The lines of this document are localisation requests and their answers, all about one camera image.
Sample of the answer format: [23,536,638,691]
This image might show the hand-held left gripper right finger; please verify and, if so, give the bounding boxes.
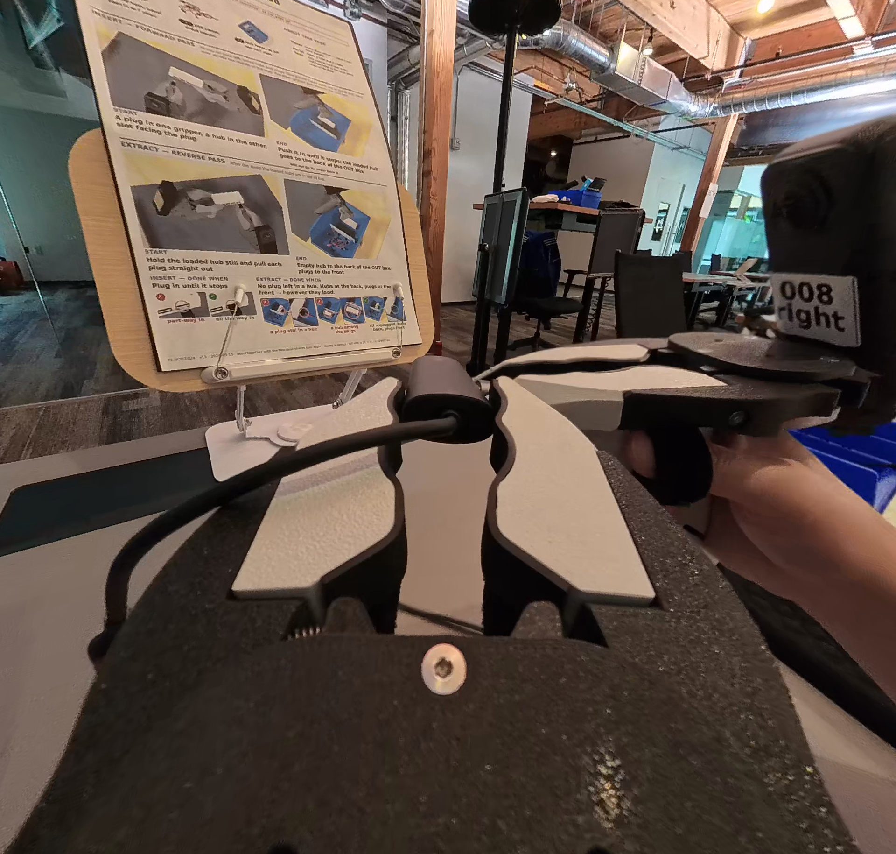
[483,375,658,606]

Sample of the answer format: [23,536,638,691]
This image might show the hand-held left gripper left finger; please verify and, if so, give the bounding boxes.
[231,378,408,601]

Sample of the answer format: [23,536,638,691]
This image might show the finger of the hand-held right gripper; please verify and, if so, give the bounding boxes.
[514,366,729,435]
[472,343,673,383]

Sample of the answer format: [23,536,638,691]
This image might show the black hub cable with plug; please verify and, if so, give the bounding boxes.
[87,416,461,662]

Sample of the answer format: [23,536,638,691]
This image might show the dark grey usb hub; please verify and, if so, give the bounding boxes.
[400,355,496,446]

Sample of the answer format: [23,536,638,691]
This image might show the blue plastic bin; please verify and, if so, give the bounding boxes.
[790,420,896,513]
[546,176,606,209]

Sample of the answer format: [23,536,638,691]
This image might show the person's right forearm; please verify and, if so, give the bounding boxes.
[850,497,896,704]

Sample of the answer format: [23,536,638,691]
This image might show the person's right hand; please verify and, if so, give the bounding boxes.
[625,434,862,669]

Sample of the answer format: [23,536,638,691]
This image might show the black office chair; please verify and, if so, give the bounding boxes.
[518,229,588,352]
[573,206,646,344]

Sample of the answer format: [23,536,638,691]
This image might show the wooden far table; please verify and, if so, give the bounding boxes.
[472,196,655,235]

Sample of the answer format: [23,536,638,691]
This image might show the printed instruction sheet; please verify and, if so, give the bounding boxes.
[65,0,424,372]

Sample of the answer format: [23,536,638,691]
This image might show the black pedestal panel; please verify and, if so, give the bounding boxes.
[615,250,690,342]

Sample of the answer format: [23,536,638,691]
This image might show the wooden ceiling post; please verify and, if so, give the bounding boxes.
[678,115,741,256]

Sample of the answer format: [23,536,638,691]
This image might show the black desk frame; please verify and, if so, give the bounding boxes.
[468,187,531,379]

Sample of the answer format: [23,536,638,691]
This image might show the silver ventilation duct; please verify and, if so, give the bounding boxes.
[238,0,896,121]

